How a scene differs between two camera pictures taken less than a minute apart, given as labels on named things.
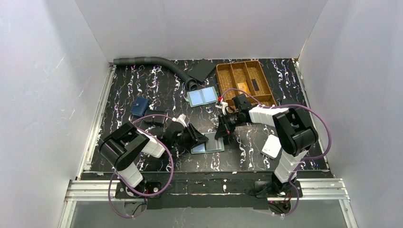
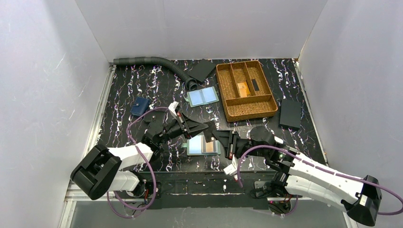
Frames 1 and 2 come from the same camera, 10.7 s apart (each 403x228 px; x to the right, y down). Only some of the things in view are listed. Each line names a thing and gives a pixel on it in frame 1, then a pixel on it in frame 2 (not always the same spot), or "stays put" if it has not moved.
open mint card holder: [202, 97] stays put
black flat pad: [202, 70] stays put
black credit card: [211, 144] → [208, 132]
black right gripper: [225, 123] → [232, 146]
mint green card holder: [212, 145] stays put
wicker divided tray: [248, 75] stays put
